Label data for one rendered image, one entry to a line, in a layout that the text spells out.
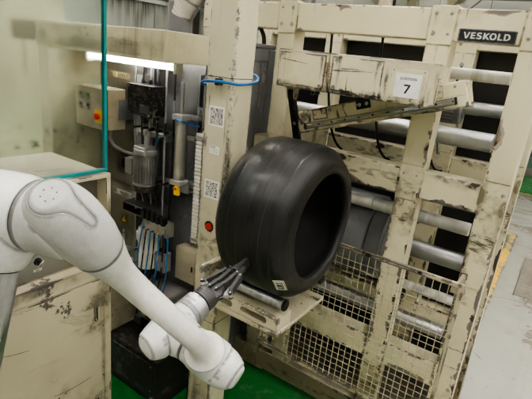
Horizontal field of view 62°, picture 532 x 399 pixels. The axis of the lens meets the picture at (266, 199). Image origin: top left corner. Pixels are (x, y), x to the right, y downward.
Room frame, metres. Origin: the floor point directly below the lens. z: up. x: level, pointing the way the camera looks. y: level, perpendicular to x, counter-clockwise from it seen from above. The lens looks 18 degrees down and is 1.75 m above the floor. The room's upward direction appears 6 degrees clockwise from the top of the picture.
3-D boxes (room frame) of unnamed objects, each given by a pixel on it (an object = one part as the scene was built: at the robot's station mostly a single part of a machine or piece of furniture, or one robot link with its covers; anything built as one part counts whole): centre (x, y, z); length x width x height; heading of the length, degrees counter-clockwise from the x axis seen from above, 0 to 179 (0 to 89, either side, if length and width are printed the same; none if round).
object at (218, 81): (1.75, 0.19, 1.64); 0.19 x 0.19 x 0.06; 57
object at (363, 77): (1.81, -0.31, 1.71); 0.61 x 0.25 x 0.15; 57
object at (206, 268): (1.72, 0.11, 0.90); 0.40 x 0.03 x 0.10; 147
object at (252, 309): (1.51, 0.04, 0.83); 0.36 x 0.09 x 0.06; 57
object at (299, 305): (1.63, -0.04, 0.80); 0.37 x 0.36 x 0.02; 147
